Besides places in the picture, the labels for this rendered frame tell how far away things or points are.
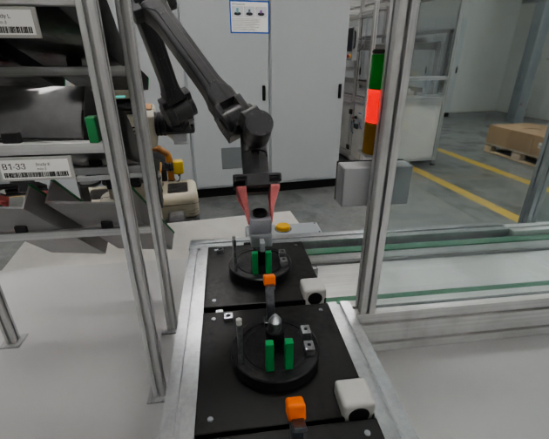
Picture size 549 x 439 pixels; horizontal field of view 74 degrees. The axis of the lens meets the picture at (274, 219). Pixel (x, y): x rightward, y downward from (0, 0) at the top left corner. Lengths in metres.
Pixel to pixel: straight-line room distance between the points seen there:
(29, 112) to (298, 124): 3.44
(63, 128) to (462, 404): 0.76
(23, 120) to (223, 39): 3.17
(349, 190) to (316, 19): 3.34
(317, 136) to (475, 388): 3.43
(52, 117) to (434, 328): 0.75
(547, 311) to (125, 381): 0.85
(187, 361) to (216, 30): 3.29
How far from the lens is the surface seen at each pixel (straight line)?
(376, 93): 0.60
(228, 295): 0.74
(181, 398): 0.60
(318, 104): 3.94
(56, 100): 0.58
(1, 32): 0.52
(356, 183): 0.62
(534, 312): 0.94
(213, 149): 3.77
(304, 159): 4.01
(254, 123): 0.73
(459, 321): 0.84
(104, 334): 0.90
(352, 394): 0.56
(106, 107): 0.49
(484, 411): 0.78
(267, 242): 0.75
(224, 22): 3.69
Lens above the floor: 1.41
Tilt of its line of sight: 25 degrees down
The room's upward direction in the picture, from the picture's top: straight up
